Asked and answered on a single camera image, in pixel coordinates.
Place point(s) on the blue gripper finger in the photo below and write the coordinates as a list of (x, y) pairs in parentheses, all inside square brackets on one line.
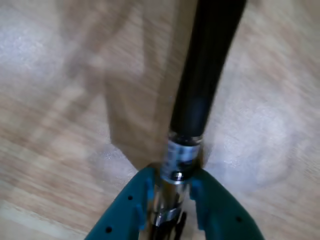
[(122, 212), (225, 217)]

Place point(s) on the black retractable pen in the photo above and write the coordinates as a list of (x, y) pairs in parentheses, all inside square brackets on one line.
[(200, 75)]

